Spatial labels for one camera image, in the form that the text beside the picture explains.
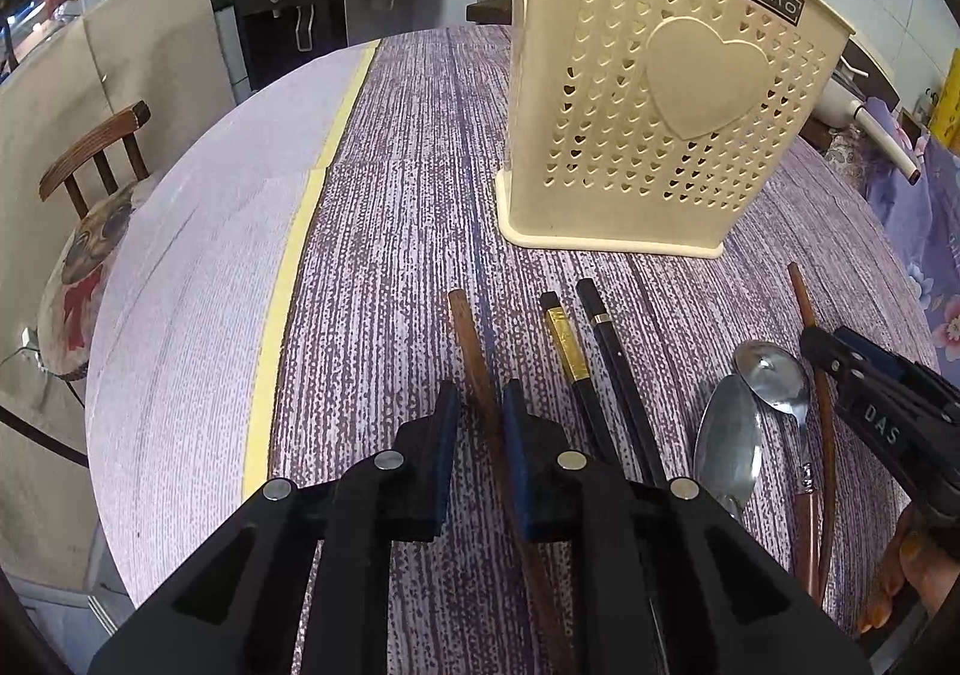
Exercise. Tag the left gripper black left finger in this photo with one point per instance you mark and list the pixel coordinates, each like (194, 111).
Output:
(297, 580)

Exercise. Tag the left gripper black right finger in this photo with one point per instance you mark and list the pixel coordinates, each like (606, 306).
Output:
(663, 581)

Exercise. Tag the brown wooden chopstick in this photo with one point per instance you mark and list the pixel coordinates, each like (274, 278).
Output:
(538, 587)
(827, 429)

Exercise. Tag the right hand orange glove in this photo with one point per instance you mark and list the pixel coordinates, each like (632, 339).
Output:
(910, 559)

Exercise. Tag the large steel spoon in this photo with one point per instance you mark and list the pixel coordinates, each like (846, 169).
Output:
(727, 457)

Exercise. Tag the purple floral cloth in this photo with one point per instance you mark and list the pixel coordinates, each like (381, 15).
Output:
(921, 221)

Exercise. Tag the black chopstick plain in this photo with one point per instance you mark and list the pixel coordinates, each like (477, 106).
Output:
(623, 384)

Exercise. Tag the black chopstick gold band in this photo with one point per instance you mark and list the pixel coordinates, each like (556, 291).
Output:
(580, 383)

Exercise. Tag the yellow package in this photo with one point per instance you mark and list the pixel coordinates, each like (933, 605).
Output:
(944, 124)

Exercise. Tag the cream frying pan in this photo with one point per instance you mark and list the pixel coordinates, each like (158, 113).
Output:
(843, 104)

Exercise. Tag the pug print seat cushion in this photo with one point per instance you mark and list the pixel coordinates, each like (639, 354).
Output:
(75, 289)

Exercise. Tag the cream perforated utensil holder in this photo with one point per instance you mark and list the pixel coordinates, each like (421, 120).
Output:
(649, 125)

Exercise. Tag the wooden chair with cushion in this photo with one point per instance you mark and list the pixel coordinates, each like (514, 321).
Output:
(119, 128)

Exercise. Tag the steel spoon wooden handle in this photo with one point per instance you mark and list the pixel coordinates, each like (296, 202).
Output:
(778, 380)

